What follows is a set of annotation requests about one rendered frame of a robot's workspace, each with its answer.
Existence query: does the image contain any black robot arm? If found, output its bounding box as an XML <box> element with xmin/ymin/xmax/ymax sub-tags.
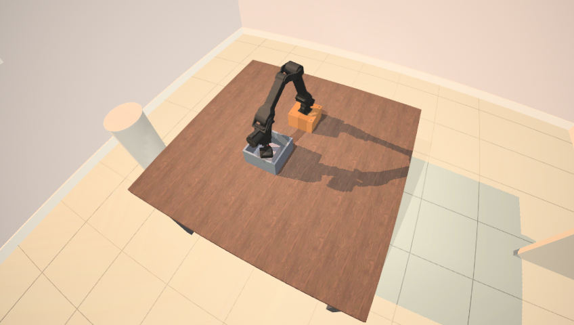
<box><xmin>246</xmin><ymin>60</ymin><xmax>315</xmax><ymax>148</ymax></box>

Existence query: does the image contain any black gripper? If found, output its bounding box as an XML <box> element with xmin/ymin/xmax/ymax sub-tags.
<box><xmin>259</xmin><ymin>135</ymin><xmax>273</xmax><ymax>158</ymax></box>

